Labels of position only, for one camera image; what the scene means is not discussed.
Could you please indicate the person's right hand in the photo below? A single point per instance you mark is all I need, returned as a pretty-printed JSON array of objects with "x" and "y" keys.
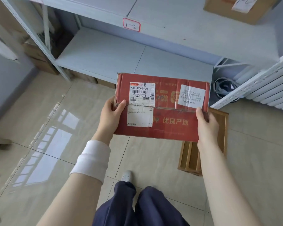
[{"x": 208, "y": 131}]

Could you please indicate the person's left hand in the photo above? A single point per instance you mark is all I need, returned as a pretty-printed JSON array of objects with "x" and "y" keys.
[{"x": 108, "y": 122}]

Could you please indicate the white metal shelf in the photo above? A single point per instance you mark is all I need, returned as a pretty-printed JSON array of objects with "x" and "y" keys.
[{"x": 96, "y": 51}]

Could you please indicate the box marked 1-2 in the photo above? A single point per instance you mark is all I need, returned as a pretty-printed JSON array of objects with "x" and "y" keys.
[{"x": 217, "y": 7}]

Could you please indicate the person's right forearm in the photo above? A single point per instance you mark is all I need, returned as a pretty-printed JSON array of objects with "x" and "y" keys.
[{"x": 226, "y": 193}]

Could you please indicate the person's left forearm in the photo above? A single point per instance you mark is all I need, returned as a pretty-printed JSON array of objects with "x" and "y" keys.
[{"x": 70, "y": 202}]

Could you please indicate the person's left shoe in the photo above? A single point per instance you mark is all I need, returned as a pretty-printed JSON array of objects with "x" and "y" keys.
[{"x": 127, "y": 177}]

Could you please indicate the person's dark trousers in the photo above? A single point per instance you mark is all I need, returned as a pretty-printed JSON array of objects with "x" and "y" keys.
[{"x": 151, "y": 209}]

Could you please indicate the white wristband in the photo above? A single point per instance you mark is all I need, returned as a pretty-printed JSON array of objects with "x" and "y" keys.
[{"x": 92, "y": 160}]

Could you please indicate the black trash bin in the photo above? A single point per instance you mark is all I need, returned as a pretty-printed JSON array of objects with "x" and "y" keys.
[{"x": 224, "y": 88}]

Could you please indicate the brown cardboard box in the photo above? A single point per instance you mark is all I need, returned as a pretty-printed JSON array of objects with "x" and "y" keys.
[
  {"x": 33, "y": 49},
  {"x": 44, "y": 65},
  {"x": 82, "y": 77}
]

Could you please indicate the white radiator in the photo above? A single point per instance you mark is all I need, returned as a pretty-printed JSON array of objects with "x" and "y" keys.
[{"x": 273, "y": 91}]

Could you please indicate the white sheer curtain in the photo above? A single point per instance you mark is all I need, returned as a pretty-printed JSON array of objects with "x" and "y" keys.
[{"x": 1, "y": 48}]

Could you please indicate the beige curtain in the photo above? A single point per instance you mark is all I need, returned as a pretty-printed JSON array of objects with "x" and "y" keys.
[{"x": 4, "y": 16}]

